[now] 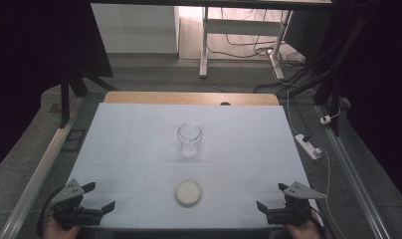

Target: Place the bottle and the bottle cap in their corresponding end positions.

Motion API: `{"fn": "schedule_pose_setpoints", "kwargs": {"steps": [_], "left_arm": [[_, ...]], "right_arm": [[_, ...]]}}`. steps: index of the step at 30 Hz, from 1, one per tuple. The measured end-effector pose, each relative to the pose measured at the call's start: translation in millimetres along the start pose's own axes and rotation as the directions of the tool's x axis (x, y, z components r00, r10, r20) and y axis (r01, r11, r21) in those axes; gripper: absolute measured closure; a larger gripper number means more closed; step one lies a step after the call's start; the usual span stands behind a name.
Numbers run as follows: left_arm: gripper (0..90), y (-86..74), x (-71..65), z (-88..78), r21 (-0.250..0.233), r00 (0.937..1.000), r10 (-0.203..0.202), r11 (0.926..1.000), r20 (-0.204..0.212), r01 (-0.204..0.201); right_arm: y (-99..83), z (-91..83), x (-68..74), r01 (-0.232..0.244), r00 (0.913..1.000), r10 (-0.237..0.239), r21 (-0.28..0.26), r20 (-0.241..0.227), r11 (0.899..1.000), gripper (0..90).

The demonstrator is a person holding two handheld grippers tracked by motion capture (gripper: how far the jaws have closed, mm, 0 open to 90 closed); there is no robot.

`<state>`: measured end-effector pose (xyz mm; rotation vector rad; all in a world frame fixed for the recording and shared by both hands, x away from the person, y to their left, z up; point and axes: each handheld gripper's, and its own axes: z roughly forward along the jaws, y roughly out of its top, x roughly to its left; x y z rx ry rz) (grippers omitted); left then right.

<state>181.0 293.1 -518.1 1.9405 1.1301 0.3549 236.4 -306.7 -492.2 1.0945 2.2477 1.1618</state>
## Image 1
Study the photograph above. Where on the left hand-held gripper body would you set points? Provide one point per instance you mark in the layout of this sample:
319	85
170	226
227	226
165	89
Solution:
73	212

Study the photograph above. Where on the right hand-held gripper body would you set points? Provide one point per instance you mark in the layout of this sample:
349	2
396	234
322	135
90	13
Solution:
293	210

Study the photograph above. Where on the cream round jar lid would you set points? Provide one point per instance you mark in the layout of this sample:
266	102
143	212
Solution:
188	193

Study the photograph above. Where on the clear glass jar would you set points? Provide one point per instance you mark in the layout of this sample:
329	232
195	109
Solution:
189	139

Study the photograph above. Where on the person's right hand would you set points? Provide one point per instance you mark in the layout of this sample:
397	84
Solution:
301	231

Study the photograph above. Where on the person's left hand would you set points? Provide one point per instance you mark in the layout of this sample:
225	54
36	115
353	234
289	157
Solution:
58	232

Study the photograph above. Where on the white power strip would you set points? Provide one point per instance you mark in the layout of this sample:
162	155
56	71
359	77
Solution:
307	146

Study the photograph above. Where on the white table cover sheet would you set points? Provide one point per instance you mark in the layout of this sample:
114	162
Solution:
132	149

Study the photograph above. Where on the small white adapter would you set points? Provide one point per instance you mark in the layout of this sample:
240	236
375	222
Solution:
325	119

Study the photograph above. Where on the black metal stand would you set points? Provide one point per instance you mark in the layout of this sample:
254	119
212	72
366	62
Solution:
65	96
335	76

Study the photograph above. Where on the wooden table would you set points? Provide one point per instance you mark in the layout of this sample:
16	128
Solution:
162	98

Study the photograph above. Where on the dark curtain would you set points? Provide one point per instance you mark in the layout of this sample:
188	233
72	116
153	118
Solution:
384	99
23	66

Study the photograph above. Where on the aluminium frame rail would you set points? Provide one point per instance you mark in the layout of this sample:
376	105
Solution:
351	179
40	172

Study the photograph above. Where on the white desk frame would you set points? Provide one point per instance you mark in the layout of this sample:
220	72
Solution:
242	27

